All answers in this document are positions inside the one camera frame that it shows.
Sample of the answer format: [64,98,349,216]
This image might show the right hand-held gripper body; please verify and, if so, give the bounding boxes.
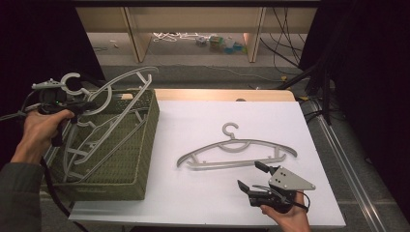
[249,165,317,215]

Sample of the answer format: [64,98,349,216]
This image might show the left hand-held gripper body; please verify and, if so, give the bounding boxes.
[31,78,78,148]

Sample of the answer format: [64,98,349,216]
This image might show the green woven basket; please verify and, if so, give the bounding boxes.
[40,89,161,201]

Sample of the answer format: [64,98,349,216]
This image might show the person's left hand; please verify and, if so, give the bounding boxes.
[11,108,75,165]

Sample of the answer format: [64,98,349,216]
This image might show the person's right hand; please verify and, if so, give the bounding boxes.
[260,191,313,232]

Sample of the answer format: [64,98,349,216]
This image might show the black metal stand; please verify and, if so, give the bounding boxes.
[277,61,333,127]
[76,69,114,91]

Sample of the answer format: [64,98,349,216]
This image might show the white table sheet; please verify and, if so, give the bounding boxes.
[68,100,346,229]

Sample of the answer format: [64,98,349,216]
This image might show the black curtain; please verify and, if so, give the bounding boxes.
[299,0,410,223]
[0,0,105,168]

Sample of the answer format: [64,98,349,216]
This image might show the wooden shelf unit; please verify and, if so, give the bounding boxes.
[75,6,318,64]

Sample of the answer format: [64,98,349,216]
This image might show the wooden table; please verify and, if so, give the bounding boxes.
[154,89,297,102]

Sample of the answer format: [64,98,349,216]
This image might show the colourful plastic toys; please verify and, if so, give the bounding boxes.
[195,34,249,55]

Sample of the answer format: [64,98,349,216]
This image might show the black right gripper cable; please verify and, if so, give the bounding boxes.
[252,184,311,214]

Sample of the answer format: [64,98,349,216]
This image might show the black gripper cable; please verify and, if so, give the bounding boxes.
[39,156,90,232]
[252,184,311,214]

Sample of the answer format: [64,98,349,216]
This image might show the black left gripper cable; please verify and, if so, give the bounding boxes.
[39,156,90,232]

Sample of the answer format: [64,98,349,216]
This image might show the white cord pile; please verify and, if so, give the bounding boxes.
[152,31,202,44]

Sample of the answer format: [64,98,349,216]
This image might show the black hanging cables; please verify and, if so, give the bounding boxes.
[259,6,310,71]

